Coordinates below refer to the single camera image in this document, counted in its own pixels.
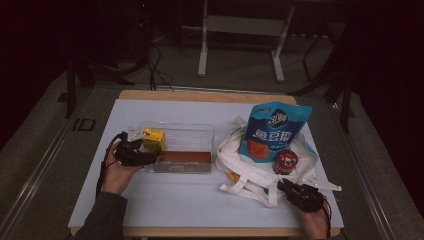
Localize person's left hand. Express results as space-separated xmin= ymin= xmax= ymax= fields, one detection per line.
xmin=100 ymin=141 xmax=143 ymax=197

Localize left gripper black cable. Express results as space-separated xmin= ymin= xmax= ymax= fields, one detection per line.
xmin=95 ymin=132 xmax=126 ymax=198

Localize black metal stand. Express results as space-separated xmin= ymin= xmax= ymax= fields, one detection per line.
xmin=64 ymin=49 xmax=136 ymax=120

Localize yellow juice carton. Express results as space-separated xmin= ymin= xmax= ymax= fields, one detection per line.
xmin=142 ymin=128 xmax=168 ymax=154

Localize blue snack pouch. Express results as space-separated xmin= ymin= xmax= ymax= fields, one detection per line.
xmin=237 ymin=101 xmax=314 ymax=165

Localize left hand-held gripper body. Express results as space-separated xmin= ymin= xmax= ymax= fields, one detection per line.
xmin=114 ymin=125 xmax=147 ymax=168

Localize white metal stand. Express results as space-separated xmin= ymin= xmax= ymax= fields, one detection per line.
xmin=197 ymin=0 xmax=296 ymax=84

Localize clear plastic box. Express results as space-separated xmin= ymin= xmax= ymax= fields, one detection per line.
xmin=137 ymin=120 xmax=215 ymax=175

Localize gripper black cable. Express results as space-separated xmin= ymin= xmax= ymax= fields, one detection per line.
xmin=95 ymin=132 xmax=126 ymax=198
xmin=321 ymin=196 xmax=334 ymax=240

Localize white tote bag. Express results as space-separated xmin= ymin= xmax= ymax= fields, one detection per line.
xmin=215 ymin=114 xmax=320 ymax=210

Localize dark metal stand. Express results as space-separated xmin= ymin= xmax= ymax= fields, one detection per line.
xmin=287 ymin=33 xmax=355 ymax=135

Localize brown drink carton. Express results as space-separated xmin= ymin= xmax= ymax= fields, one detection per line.
xmin=156 ymin=150 xmax=213 ymax=165

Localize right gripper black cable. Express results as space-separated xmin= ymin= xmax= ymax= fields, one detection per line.
xmin=321 ymin=196 xmax=334 ymax=240

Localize black floor cables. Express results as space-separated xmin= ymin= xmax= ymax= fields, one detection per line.
xmin=145 ymin=42 xmax=175 ymax=92

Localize white table mat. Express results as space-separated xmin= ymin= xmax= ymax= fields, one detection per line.
xmin=67 ymin=98 xmax=345 ymax=230

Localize person's right hand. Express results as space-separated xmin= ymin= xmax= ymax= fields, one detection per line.
xmin=298 ymin=207 xmax=330 ymax=240

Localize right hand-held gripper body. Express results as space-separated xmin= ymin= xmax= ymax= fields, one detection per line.
xmin=287 ymin=175 xmax=343 ymax=213

